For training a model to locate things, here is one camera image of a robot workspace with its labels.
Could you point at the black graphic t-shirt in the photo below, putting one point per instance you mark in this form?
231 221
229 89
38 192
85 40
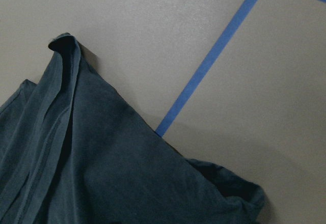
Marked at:
74 151

